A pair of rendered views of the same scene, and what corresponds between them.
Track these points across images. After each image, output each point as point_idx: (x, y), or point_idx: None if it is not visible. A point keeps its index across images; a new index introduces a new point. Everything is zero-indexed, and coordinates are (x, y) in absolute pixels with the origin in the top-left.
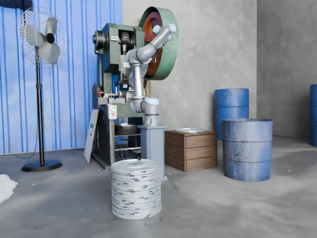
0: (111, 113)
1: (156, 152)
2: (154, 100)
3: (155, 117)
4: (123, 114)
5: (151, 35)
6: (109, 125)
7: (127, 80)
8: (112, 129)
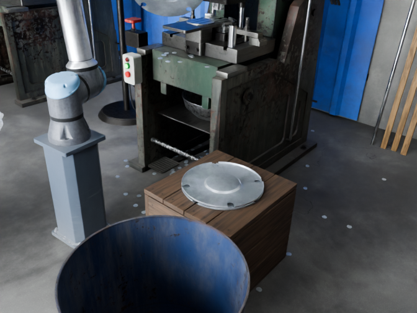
0: (125, 70)
1: (58, 192)
2: (47, 87)
3: (54, 125)
4: (167, 77)
5: None
6: (130, 93)
7: None
8: (139, 102)
